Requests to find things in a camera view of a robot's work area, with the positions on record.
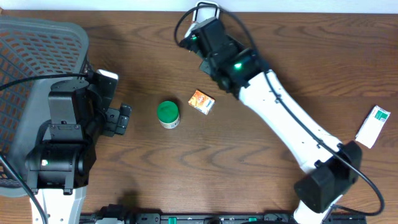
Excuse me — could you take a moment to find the orange small carton box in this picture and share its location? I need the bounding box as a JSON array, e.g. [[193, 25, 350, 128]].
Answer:
[[188, 90, 215, 115]]

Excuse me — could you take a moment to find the green lid white jar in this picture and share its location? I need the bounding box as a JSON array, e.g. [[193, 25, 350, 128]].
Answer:
[[157, 101, 180, 129]]

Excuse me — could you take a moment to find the white blue medicine box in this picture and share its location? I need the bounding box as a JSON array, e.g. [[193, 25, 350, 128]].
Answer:
[[355, 105, 391, 149]]

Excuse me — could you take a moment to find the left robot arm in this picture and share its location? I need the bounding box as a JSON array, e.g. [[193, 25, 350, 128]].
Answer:
[[25, 78, 132, 223]]

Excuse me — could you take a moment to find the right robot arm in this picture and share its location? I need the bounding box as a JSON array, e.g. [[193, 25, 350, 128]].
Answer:
[[178, 16, 363, 223]]

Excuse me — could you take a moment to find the white barcode scanner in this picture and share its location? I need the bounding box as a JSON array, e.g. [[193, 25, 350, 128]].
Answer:
[[184, 1, 220, 38]]

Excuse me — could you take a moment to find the grey plastic mesh basket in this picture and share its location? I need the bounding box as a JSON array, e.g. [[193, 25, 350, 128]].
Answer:
[[1, 16, 95, 197]]

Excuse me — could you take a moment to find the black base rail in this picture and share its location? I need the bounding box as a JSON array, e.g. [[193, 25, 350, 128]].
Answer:
[[79, 212, 367, 224]]

